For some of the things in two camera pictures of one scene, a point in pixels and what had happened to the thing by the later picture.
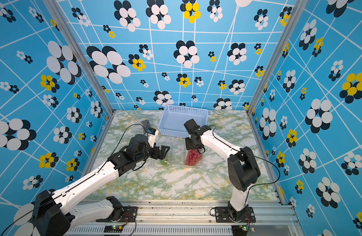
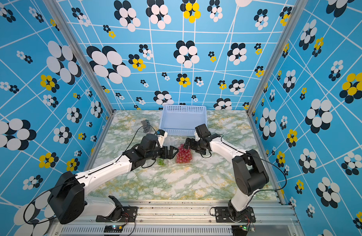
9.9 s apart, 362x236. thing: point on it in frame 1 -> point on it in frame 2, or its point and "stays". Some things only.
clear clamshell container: [174, 159] stays
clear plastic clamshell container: [140, 125] stays
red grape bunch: [193, 157] -> [181, 157]
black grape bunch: [145, 125] stays
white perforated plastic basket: [172, 123] stays
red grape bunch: [194, 157] -> [186, 154]
